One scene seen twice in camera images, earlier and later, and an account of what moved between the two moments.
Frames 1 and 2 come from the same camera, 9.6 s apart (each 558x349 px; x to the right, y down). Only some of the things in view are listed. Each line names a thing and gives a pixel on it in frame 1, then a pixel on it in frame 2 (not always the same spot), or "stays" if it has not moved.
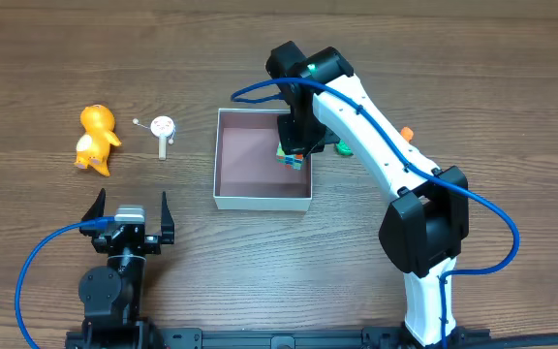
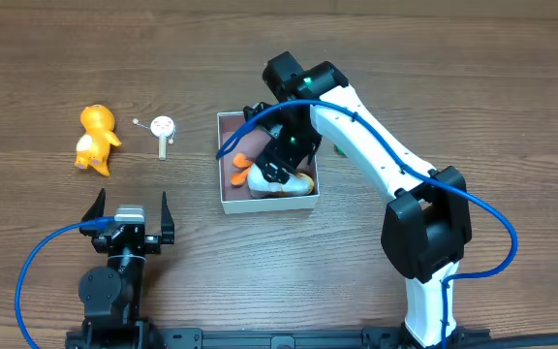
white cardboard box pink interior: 247,174 stays
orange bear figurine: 92,148 stays
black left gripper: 127,237 stays
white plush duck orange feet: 407,133 → 250,174
